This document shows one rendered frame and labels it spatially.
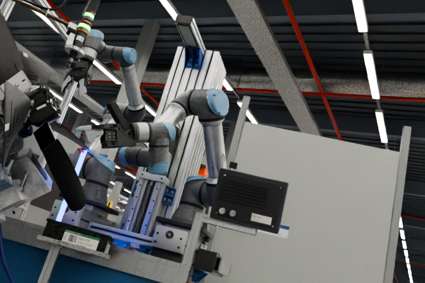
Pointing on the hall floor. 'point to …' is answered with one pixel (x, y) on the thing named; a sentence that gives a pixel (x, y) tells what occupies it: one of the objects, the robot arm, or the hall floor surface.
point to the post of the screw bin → (49, 264)
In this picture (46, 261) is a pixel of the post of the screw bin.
